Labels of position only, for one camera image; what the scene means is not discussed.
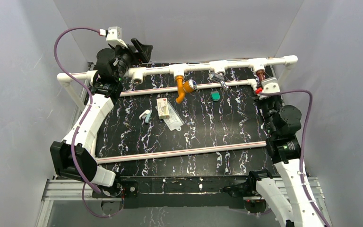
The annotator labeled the dark red water faucet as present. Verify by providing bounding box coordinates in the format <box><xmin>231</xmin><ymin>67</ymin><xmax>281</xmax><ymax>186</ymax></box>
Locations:
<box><xmin>255</xmin><ymin>70</ymin><xmax>266</xmax><ymax>83</ymax></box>

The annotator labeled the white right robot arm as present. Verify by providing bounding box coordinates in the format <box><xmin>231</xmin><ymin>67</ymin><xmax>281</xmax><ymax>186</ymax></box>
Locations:
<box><xmin>247</xmin><ymin>92</ymin><xmax>330</xmax><ymax>227</ymax></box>

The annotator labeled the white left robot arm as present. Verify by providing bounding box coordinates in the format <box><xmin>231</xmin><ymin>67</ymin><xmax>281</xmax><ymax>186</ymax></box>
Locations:
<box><xmin>50</xmin><ymin>38</ymin><xmax>153</xmax><ymax>197</ymax></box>

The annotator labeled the orange water faucet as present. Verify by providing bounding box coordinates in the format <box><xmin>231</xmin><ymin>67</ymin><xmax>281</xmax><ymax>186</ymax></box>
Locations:
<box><xmin>175</xmin><ymin>75</ymin><xmax>197</xmax><ymax>104</ymax></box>

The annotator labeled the chrome water faucet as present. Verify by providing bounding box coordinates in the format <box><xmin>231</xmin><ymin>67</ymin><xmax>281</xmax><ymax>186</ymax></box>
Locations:
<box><xmin>209</xmin><ymin>71</ymin><xmax>229</xmax><ymax>90</ymax></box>

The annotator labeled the cream cardboard box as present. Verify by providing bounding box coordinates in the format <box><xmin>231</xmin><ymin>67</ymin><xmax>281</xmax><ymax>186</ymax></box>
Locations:
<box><xmin>156</xmin><ymin>98</ymin><xmax>170</xmax><ymax>119</ymax></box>

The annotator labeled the green square tape measure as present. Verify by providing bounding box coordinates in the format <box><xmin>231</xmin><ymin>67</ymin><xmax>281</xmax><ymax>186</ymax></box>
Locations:
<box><xmin>210</xmin><ymin>91</ymin><xmax>221</xmax><ymax>102</ymax></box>

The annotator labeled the white blue stapler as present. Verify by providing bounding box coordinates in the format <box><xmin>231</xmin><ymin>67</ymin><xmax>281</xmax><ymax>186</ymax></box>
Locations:
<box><xmin>139</xmin><ymin>109</ymin><xmax>152</xmax><ymax>124</ymax></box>

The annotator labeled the white plastic package card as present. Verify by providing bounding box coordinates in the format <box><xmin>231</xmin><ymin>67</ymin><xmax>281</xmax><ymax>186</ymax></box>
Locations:
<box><xmin>162</xmin><ymin>102</ymin><xmax>184</xmax><ymax>131</ymax></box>

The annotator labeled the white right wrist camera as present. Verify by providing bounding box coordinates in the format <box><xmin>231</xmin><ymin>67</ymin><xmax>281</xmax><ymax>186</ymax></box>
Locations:
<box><xmin>254</xmin><ymin>77</ymin><xmax>280</xmax><ymax>100</ymax></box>

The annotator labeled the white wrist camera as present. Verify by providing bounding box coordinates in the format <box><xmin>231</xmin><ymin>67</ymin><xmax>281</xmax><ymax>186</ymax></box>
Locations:
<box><xmin>105</xmin><ymin>26</ymin><xmax>128</xmax><ymax>48</ymax></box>
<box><xmin>254</xmin><ymin>77</ymin><xmax>280</xmax><ymax>100</ymax></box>

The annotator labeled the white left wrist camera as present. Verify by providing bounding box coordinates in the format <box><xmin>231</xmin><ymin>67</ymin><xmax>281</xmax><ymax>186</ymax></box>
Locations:
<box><xmin>105</xmin><ymin>26</ymin><xmax>128</xmax><ymax>48</ymax></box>

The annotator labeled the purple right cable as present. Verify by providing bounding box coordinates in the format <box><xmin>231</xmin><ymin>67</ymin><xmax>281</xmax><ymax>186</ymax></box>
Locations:
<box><xmin>259</xmin><ymin>89</ymin><xmax>331</xmax><ymax>227</ymax></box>

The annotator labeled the purple cable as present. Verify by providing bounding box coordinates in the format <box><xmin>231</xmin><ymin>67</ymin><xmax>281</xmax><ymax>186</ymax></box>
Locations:
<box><xmin>53</xmin><ymin>27</ymin><xmax>124</xmax><ymax>218</ymax></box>
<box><xmin>259</xmin><ymin>89</ymin><xmax>331</xmax><ymax>227</ymax></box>

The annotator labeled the white pipe frame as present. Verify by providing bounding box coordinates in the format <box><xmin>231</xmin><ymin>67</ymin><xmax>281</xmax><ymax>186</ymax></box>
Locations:
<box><xmin>57</xmin><ymin>55</ymin><xmax>298</xmax><ymax>164</ymax></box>

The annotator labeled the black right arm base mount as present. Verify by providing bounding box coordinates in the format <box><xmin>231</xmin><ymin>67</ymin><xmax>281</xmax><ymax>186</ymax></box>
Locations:
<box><xmin>220</xmin><ymin>169</ymin><xmax>273</xmax><ymax>216</ymax></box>

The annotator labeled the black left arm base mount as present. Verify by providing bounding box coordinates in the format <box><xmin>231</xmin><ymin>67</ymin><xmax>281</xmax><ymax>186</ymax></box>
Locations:
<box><xmin>99</xmin><ymin>178</ymin><xmax>138</xmax><ymax>215</ymax></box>

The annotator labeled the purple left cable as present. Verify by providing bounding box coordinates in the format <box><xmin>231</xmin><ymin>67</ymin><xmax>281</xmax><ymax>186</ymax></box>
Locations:
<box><xmin>53</xmin><ymin>27</ymin><xmax>124</xmax><ymax>218</ymax></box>

